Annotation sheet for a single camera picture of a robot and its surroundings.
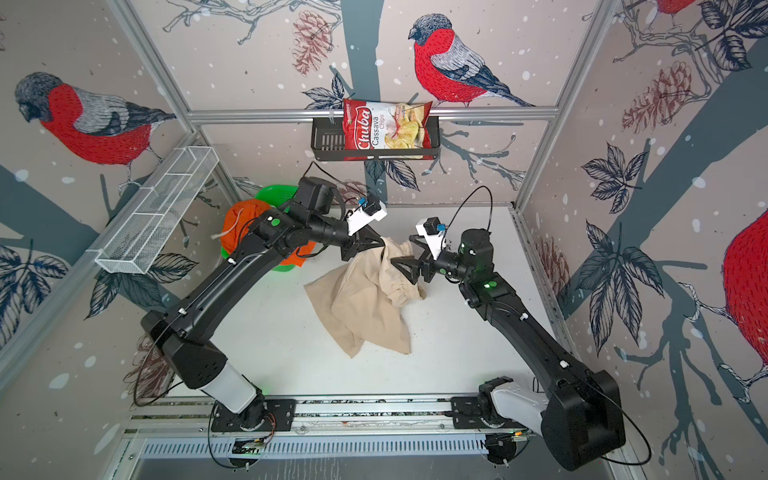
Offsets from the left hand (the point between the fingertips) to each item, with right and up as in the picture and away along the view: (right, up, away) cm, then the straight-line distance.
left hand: (382, 240), depth 66 cm
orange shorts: (-52, +8, +37) cm, 65 cm away
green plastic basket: (-46, +17, +53) cm, 73 cm away
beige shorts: (-7, -19, +21) cm, 29 cm away
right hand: (+4, -4, +7) cm, 8 cm away
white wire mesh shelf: (-61, +8, +13) cm, 63 cm away
